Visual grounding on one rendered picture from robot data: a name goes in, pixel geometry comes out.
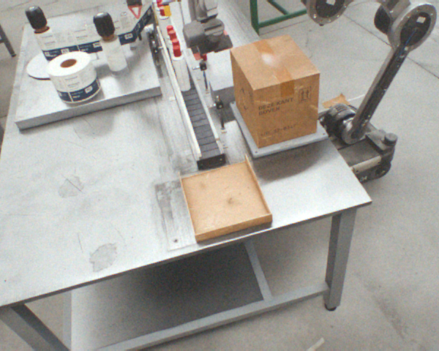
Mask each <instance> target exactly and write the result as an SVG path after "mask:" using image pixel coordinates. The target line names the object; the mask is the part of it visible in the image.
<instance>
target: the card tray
mask: <svg viewBox="0 0 439 351"><path fill-rule="evenodd" d="M245 160H246V161H243V162H238V163H236V164H233V165H228V166H224V167H220V168H217V169H214V170H210V171H206V172H204V173H199V174H196V175H191V176H188V177H185V178H180V176H179V180H180V183H181V188H182V191H183V194H184V199H185V202H186V205H187V210H188V213H189V216H190V221H191V224H192V229H193V233H194V235H195V240H196V242H199V241H204V240H207V239H210V238H214V237H217V236H219V235H227V234H230V233H234V232H236V231H240V230H244V229H247V228H250V227H254V226H257V225H259V224H264V223H267V222H272V221H273V213H272V212H271V209H270V207H269V204H268V202H267V200H266V198H265V196H264V194H263V192H262V189H261V187H260V185H259V183H258V180H257V178H256V177H255V174H254V170H253V169H252V166H251V164H250V162H249V160H248V158H247V155H246V154H245Z"/></svg>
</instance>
